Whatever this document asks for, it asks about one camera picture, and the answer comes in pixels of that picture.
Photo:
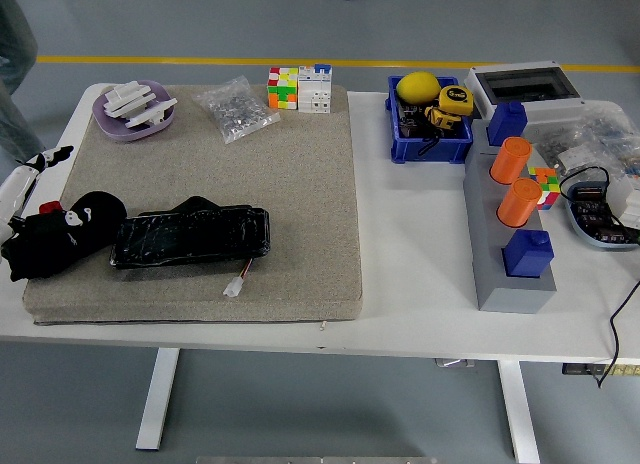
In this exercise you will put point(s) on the yellow black tape measure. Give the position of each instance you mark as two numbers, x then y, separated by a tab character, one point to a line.
456	100

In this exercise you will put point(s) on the white plastic bracket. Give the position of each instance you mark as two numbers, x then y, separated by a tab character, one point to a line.
127	95
152	113

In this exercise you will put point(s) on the black rag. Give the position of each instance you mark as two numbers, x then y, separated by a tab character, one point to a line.
47	249

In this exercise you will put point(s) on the person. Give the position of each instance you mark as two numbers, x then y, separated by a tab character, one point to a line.
15	34

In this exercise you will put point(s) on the large colourful puzzle cube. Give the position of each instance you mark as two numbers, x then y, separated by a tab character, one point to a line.
282	89

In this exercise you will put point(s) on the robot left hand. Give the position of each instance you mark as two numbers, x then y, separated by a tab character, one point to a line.
17	189

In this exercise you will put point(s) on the clear bag of metal nuts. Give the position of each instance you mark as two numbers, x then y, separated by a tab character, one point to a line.
235	111

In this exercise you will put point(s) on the blue plastic bin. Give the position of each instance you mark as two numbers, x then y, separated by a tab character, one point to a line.
432	151

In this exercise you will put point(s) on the grey-brown mat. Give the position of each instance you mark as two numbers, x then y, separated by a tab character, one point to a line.
280	194

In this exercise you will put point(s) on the dark electronic part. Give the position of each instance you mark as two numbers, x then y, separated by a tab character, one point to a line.
411	126

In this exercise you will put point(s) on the orange cylinder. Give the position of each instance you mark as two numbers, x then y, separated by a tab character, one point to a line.
520	204
510	161

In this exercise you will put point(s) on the white plastic modules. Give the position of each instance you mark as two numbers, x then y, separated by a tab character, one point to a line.
625	196

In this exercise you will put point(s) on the white circuit breaker block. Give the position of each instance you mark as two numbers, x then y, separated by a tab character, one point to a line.
315	91

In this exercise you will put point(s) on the table control box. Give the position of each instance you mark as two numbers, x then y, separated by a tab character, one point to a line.
454	363

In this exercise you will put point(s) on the small colourful puzzle cube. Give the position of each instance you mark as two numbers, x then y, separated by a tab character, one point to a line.
546	189

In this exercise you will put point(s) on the blue block with knob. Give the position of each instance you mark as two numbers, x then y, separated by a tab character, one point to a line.
527	256

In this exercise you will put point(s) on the glossy black panel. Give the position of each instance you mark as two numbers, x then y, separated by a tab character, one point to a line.
190	236

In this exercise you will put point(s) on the black power strip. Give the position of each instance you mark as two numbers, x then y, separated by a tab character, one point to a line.
585	370

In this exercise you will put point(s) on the grey enclosure box with window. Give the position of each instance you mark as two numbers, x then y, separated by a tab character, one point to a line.
550	106

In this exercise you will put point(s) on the clear bag of electronic parts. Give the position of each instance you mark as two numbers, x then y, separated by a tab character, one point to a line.
612	129
555	144

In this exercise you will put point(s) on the white table leg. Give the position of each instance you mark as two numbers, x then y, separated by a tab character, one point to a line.
520	414
157	399

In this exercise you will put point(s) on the yellow lemon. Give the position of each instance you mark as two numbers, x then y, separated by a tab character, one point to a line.
417	86

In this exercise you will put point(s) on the grey block base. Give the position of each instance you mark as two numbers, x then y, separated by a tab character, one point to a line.
485	234

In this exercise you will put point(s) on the purple tray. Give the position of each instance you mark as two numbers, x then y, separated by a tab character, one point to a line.
112	129

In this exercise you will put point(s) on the dark circuit boards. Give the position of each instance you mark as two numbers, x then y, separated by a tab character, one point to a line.
595	216

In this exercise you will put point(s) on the blue-grey tray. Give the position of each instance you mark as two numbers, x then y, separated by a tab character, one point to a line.
575	224

